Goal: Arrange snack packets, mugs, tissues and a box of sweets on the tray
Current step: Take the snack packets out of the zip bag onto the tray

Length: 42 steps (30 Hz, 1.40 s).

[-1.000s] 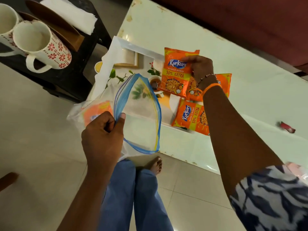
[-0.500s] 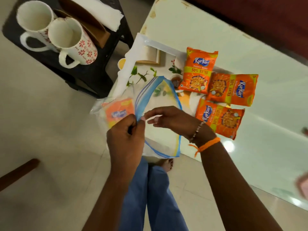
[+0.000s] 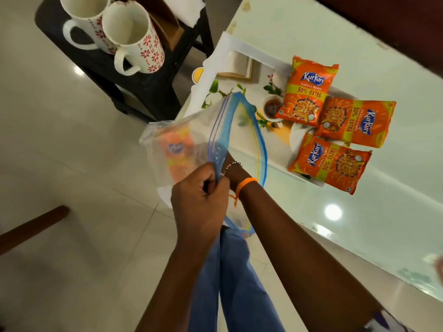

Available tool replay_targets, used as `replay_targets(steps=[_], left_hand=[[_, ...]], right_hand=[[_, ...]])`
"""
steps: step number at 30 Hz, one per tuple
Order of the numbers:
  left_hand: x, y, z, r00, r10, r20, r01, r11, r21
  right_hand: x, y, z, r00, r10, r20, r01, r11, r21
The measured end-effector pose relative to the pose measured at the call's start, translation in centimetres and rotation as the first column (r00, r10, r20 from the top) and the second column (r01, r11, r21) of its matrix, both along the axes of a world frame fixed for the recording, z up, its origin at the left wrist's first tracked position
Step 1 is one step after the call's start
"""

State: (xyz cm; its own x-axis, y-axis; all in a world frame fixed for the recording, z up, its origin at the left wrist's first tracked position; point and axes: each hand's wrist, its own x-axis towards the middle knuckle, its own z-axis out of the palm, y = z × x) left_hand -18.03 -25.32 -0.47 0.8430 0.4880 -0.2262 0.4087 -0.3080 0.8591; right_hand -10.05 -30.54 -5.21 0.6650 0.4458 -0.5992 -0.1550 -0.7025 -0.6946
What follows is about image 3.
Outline dark brown wooden furniture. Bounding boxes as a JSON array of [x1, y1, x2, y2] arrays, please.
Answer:
[[308, 0, 443, 80]]

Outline white mug red floral print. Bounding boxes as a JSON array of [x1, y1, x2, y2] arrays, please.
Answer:
[[101, 0, 166, 76], [60, 0, 118, 55]]

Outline blue trousers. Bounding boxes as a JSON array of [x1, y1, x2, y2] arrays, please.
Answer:
[[189, 226, 286, 332]]

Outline black stool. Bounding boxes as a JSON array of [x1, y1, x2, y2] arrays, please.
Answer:
[[35, 0, 215, 123]]

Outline person's left hand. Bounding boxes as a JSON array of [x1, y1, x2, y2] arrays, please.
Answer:
[[171, 162, 231, 246]]

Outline brown wooden furniture leg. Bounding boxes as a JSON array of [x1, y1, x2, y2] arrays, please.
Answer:
[[0, 205, 71, 256]]

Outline orange thread wristband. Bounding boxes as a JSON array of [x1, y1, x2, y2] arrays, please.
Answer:
[[233, 177, 259, 208]]

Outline white purple shirt sleeve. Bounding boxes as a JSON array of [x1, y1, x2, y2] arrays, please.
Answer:
[[363, 309, 416, 332]]

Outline person's left forearm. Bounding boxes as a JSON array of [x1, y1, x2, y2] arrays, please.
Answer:
[[135, 236, 217, 332]]

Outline orange snack packet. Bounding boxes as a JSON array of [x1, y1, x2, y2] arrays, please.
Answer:
[[288, 132, 372, 196], [275, 55, 340, 127], [314, 97, 397, 149], [160, 127, 195, 184]]

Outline clear zip bag blue seal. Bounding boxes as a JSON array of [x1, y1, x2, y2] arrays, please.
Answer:
[[139, 91, 269, 235]]

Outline person's right hand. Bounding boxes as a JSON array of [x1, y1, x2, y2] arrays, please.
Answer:
[[198, 142, 240, 177]]

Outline white paper napkin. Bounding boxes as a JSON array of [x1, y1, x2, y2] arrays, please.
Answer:
[[161, 0, 206, 29]]

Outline white printed placemat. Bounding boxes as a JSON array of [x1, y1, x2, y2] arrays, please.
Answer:
[[175, 31, 350, 189]]

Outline person's right forearm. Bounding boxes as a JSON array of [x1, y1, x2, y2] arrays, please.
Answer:
[[237, 180, 386, 332]]

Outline brown cardboard box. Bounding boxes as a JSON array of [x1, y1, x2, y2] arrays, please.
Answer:
[[114, 0, 185, 51]]

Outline silver bead bracelet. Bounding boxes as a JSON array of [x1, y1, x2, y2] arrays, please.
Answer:
[[221, 161, 243, 177]]

